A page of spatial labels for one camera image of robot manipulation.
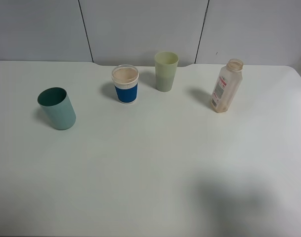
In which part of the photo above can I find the blue sleeved clear cup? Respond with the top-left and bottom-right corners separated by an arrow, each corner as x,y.
112,64 -> 139,104

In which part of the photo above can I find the clear plastic drink bottle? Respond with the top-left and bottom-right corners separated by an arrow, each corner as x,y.
211,59 -> 244,113

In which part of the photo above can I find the cream plastic cup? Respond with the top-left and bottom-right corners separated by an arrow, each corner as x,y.
154,51 -> 179,92

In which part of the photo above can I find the teal plastic cup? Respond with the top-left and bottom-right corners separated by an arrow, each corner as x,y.
37,87 -> 76,130

